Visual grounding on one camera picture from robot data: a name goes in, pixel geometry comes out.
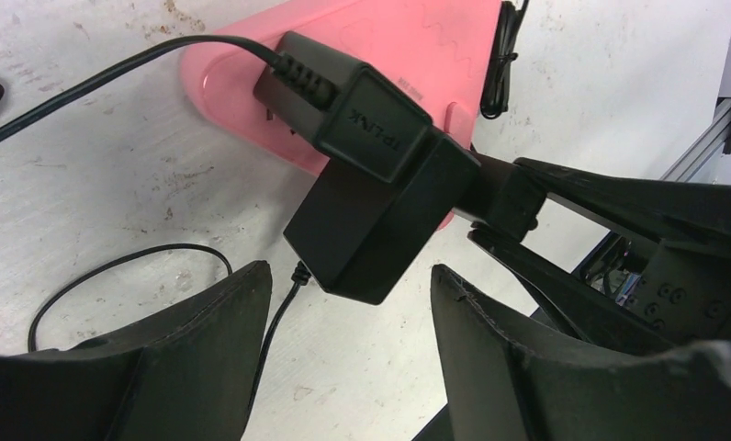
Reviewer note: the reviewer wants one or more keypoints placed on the black power adapter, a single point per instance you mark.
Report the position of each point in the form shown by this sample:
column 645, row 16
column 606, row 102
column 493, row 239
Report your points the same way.
column 357, row 236

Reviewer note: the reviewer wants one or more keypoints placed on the black tp-link adapter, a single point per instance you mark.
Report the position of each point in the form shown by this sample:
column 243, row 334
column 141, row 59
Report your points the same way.
column 343, row 107
column 502, row 198

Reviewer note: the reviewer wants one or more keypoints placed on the pink triangular power strip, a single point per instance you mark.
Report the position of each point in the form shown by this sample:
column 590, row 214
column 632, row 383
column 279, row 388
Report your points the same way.
column 437, row 52

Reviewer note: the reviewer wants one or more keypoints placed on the aluminium frame rail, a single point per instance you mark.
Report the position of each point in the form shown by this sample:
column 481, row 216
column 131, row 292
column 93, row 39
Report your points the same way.
column 700, row 161

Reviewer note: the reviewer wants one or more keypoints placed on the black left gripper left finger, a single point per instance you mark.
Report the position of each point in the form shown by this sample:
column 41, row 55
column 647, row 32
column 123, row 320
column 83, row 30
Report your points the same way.
column 183, row 373

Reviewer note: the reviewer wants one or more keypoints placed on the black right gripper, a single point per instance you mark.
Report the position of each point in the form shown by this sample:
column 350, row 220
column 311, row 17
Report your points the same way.
column 682, row 296

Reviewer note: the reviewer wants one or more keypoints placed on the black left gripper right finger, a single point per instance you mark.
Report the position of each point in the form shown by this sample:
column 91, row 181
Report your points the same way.
column 508, row 377

